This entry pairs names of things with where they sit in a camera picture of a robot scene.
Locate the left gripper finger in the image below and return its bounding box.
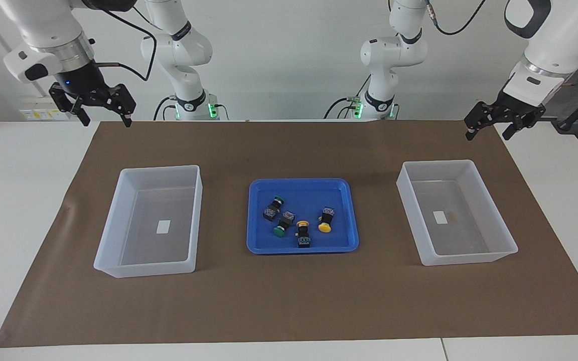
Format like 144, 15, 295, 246
503, 116, 535, 140
465, 102, 500, 140

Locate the black base cable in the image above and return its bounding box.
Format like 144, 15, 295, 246
323, 97, 357, 120
153, 95, 177, 121

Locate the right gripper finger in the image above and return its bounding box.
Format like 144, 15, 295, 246
49, 84, 91, 127
110, 84, 136, 127

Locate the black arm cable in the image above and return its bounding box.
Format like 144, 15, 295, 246
88, 0, 157, 82
424, 0, 486, 37

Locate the blue plastic tray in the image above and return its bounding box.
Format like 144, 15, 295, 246
246, 178, 360, 255

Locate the yellow push button switch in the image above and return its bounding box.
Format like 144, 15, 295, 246
318, 206, 336, 234
296, 221, 312, 249

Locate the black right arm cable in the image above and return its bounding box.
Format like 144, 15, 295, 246
88, 0, 157, 82

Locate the white wall socket box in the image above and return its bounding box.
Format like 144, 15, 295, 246
21, 97, 71, 121

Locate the brown table mat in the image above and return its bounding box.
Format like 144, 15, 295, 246
0, 120, 578, 348

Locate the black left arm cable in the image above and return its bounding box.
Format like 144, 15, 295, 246
424, 0, 486, 37

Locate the green push button switch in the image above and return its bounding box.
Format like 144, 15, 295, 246
272, 211, 296, 237
263, 197, 284, 222

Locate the translucent white plastic box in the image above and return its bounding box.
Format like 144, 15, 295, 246
93, 165, 203, 279
396, 159, 519, 267

